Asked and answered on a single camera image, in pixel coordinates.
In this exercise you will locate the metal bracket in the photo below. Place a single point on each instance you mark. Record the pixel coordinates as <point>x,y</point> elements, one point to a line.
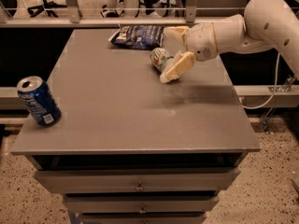
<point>285,87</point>

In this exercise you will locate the black office chair base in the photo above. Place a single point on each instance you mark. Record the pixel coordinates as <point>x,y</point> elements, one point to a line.
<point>46,6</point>

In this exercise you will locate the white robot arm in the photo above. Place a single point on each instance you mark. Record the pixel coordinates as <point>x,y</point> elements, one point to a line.
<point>264,25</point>

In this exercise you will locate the blue pepsi can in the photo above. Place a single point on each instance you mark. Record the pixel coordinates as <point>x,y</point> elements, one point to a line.
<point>35,93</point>

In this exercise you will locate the top grey drawer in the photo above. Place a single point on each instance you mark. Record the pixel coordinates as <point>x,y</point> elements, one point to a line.
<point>140,181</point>

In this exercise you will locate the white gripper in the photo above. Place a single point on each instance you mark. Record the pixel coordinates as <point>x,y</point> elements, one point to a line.
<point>201,41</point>

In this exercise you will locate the green white 7up can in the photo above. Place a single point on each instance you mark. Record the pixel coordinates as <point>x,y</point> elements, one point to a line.
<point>159,58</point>

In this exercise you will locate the grey metal railing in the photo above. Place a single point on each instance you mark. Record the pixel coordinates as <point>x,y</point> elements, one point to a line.
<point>76,14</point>

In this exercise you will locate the blue chip bag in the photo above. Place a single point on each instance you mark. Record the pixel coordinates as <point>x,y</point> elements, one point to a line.
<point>141,37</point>

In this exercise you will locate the middle grey drawer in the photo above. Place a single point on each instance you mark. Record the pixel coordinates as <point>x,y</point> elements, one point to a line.
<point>141,204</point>

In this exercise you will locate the grey drawer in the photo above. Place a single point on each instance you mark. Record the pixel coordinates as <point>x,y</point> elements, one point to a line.
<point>140,181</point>
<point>141,204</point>
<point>160,218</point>

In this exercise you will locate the grey drawer cabinet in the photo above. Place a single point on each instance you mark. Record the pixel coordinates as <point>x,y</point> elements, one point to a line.
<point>118,115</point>

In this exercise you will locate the bottom grey drawer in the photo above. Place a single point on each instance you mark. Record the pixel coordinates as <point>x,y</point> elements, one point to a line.
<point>160,218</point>

